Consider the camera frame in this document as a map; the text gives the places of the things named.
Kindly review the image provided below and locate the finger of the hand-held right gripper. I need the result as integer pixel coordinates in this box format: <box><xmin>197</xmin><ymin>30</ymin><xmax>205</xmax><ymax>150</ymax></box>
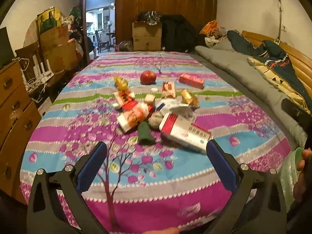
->
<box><xmin>281</xmin><ymin>99</ymin><xmax>312</xmax><ymax>137</ymax></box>

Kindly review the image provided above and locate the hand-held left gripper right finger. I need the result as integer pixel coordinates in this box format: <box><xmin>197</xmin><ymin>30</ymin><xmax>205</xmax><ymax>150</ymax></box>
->
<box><xmin>206</xmin><ymin>139</ymin><xmax>288</xmax><ymax>234</ymax></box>

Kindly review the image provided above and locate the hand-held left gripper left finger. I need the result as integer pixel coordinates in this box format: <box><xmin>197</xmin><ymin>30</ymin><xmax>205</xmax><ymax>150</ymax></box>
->
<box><xmin>26</xmin><ymin>141</ymin><xmax>109</xmax><ymax>234</ymax></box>

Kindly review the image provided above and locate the red white medicine box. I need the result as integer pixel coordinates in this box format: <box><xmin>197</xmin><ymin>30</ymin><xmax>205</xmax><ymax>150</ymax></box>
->
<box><xmin>159</xmin><ymin>112</ymin><xmax>214</xmax><ymax>155</ymax></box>

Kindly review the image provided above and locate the green plastic bag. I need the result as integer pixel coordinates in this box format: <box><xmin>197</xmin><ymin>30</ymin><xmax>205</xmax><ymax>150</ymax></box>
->
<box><xmin>278</xmin><ymin>147</ymin><xmax>305</xmax><ymax>211</ymax></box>

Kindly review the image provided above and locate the tan red printed snack box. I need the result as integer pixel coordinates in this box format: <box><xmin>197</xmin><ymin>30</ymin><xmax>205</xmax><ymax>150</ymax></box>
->
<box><xmin>161</xmin><ymin>81</ymin><xmax>176</xmax><ymax>99</ymax></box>

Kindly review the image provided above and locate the person's right hand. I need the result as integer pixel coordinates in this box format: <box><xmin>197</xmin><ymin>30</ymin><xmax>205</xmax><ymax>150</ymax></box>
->
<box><xmin>293</xmin><ymin>148</ymin><xmax>312</xmax><ymax>201</ymax></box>

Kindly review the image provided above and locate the person's left hand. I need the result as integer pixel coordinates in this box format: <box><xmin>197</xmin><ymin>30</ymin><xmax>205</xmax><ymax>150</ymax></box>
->
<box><xmin>139</xmin><ymin>227</ymin><xmax>181</xmax><ymax>234</ymax></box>

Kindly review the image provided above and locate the yellow patterned blanket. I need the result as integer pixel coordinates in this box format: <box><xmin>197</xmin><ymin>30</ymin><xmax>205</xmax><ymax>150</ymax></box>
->
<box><xmin>247</xmin><ymin>56</ymin><xmax>311</xmax><ymax>114</ymax></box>

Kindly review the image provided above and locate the floral printed bedsheet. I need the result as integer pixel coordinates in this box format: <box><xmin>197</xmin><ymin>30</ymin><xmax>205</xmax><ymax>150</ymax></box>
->
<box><xmin>19</xmin><ymin>51</ymin><xmax>293</xmax><ymax>232</ymax></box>

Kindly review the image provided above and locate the wooden headboard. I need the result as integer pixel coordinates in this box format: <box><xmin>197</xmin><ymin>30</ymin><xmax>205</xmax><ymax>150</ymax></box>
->
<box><xmin>241</xmin><ymin>30</ymin><xmax>312</xmax><ymax>90</ymax></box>

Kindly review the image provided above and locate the green sock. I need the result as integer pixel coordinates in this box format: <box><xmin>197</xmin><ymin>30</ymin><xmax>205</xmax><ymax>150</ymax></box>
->
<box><xmin>137</xmin><ymin>121</ymin><xmax>157</xmax><ymax>145</ymax></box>

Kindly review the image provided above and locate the orange white carton box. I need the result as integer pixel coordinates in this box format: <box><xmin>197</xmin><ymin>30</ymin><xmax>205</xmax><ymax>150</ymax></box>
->
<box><xmin>117</xmin><ymin>102</ymin><xmax>154</xmax><ymax>133</ymax></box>

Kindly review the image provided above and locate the crumpled white plastic wrapper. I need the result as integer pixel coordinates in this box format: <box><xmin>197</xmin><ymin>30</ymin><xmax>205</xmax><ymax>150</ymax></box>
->
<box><xmin>156</xmin><ymin>100</ymin><xmax>197</xmax><ymax>122</ymax></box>

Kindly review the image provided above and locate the white floor box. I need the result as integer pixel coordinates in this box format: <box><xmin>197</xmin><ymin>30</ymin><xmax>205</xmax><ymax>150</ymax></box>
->
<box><xmin>38</xmin><ymin>97</ymin><xmax>53</xmax><ymax>117</ymax></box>

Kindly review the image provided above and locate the gold foil wrapper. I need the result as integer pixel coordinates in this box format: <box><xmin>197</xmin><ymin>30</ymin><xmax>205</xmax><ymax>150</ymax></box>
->
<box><xmin>180</xmin><ymin>89</ymin><xmax>200</xmax><ymax>109</ymax></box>
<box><xmin>113</xmin><ymin>76</ymin><xmax>129</xmax><ymax>92</ymax></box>

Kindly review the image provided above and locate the red white small carton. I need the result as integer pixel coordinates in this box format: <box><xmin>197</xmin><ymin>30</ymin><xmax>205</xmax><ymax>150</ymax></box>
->
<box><xmin>113</xmin><ymin>90</ymin><xmax>136</xmax><ymax>110</ymax></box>

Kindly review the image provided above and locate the grey quilt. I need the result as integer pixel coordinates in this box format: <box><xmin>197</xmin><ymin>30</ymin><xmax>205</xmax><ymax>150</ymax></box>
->
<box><xmin>192</xmin><ymin>39</ymin><xmax>309</xmax><ymax>149</ymax></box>

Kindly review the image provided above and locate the rolled white face mask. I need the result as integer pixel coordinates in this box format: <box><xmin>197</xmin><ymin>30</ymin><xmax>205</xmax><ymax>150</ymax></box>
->
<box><xmin>147</xmin><ymin>111</ymin><xmax>168</xmax><ymax>129</ymax></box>

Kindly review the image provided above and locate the wooden dresser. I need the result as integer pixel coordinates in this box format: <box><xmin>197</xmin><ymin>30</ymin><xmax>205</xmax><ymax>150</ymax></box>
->
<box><xmin>0</xmin><ymin>60</ymin><xmax>42</xmax><ymax>204</ymax></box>

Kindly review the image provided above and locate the red rectangular box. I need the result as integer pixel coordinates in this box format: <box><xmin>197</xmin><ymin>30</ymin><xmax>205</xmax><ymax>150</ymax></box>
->
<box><xmin>179</xmin><ymin>73</ymin><xmax>205</xmax><ymax>90</ymax></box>

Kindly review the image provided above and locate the red apple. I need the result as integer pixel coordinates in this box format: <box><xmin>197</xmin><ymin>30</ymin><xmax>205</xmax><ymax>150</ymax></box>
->
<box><xmin>140</xmin><ymin>70</ymin><xmax>157</xmax><ymax>85</ymax></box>

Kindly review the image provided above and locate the white crumpled cloth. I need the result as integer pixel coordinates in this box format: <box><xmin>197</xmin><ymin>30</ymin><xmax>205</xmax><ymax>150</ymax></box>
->
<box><xmin>204</xmin><ymin>35</ymin><xmax>222</xmax><ymax>48</ymax></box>

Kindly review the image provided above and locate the brown cardboard box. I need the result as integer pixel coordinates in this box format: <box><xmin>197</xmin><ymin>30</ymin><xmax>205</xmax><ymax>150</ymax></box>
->
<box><xmin>48</xmin><ymin>40</ymin><xmax>79</xmax><ymax>72</ymax></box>
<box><xmin>133</xmin><ymin>37</ymin><xmax>162</xmax><ymax>51</ymax></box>
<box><xmin>40</xmin><ymin>26</ymin><xmax>70</xmax><ymax>54</ymax></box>
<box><xmin>132</xmin><ymin>22</ymin><xmax>162</xmax><ymax>38</ymax></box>

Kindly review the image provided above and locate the orange cloth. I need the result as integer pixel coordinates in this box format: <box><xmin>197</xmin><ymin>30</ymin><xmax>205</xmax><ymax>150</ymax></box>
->
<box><xmin>199</xmin><ymin>19</ymin><xmax>219</xmax><ymax>35</ymax></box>

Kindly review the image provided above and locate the dark wooden chair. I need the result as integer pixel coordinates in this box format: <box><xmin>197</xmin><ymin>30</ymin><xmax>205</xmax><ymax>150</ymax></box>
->
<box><xmin>95</xmin><ymin>30</ymin><xmax>111</xmax><ymax>53</ymax></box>

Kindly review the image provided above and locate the dark floor bag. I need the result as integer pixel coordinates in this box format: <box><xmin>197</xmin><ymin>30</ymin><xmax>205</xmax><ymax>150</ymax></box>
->
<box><xmin>118</xmin><ymin>40</ymin><xmax>133</xmax><ymax>52</ymax></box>

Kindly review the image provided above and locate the black jacket pile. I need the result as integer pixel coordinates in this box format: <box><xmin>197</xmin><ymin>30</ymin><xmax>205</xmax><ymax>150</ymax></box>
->
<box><xmin>161</xmin><ymin>15</ymin><xmax>203</xmax><ymax>53</ymax></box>

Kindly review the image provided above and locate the dark monitor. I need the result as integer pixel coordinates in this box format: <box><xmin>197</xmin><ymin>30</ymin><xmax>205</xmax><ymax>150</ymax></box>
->
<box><xmin>0</xmin><ymin>27</ymin><xmax>15</xmax><ymax>63</ymax></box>

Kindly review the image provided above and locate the yellow green bag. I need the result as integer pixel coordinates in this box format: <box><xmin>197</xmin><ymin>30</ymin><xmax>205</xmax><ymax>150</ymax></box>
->
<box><xmin>37</xmin><ymin>8</ymin><xmax>63</xmax><ymax>34</ymax></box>

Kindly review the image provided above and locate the green cloth bundle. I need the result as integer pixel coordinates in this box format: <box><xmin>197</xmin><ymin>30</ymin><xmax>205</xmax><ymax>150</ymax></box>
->
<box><xmin>69</xmin><ymin>7</ymin><xmax>83</xmax><ymax>21</ymax></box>

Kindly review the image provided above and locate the black white patterned cloth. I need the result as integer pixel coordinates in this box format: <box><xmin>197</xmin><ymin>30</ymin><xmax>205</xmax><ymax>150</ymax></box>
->
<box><xmin>139</xmin><ymin>11</ymin><xmax>162</xmax><ymax>26</ymax></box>

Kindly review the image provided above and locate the wooden wardrobe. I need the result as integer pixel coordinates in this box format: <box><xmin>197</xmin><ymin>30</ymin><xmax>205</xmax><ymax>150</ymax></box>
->
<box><xmin>116</xmin><ymin>0</ymin><xmax>218</xmax><ymax>53</ymax></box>

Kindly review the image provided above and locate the wall pipe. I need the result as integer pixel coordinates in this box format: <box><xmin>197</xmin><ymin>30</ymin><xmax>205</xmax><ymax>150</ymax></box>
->
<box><xmin>266</xmin><ymin>0</ymin><xmax>284</xmax><ymax>45</ymax></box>

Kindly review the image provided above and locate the tangle of white cables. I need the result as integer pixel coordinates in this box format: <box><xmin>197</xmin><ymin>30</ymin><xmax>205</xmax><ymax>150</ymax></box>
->
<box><xmin>18</xmin><ymin>57</ymin><xmax>64</xmax><ymax>103</ymax></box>

